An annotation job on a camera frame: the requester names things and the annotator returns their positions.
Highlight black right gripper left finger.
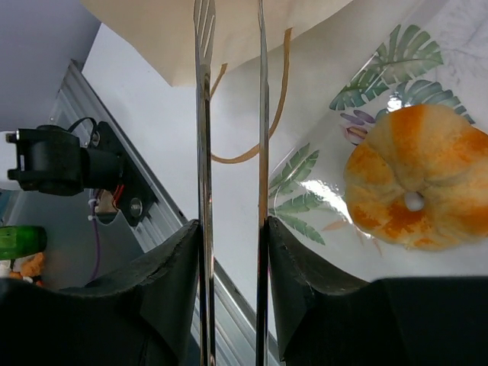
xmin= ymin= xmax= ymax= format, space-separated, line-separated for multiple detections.
xmin=1 ymin=220 xmax=200 ymax=365

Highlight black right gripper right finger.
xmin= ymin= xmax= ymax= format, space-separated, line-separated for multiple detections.
xmin=268 ymin=217 xmax=487 ymax=365

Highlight twisted croissant bread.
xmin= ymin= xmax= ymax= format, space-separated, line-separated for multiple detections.
xmin=344 ymin=104 xmax=487 ymax=250

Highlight beige paper bag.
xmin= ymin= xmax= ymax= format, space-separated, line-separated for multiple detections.
xmin=79 ymin=0 xmax=355 ymax=165

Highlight metal kitchen tongs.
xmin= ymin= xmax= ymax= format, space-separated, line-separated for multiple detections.
xmin=194 ymin=1 xmax=269 ymax=365

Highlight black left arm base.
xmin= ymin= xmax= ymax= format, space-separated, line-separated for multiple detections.
xmin=8 ymin=118 xmax=156 ymax=226

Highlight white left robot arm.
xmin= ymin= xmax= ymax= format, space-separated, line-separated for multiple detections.
xmin=0 ymin=131 xmax=21 ymax=191

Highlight green bottle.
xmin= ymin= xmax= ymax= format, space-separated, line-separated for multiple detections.
xmin=0 ymin=226 xmax=47 ymax=260

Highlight floral leaf print tray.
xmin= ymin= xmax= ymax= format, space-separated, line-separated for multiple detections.
xmin=268 ymin=1 xmax=487 ymax=281

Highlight aluminium front rail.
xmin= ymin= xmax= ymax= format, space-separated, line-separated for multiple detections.
xmin=48 ymin=59 xmax=283 ymax=366

